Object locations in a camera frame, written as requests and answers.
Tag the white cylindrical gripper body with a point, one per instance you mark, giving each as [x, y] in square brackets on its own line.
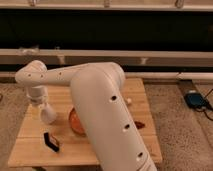
[37, 95]

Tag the blue box on floor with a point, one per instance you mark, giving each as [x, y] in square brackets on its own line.
[194, 100]

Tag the white ceramic cup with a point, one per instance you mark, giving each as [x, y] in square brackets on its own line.
[47, 113]

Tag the black eraser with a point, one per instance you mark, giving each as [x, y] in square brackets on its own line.
[51, 142]

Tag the orange round plate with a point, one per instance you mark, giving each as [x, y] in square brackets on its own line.
[75, 123]

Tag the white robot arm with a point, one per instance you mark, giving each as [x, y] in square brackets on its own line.
[96, 96]

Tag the dark red chili pepper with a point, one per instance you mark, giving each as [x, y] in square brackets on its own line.
[139, 125]

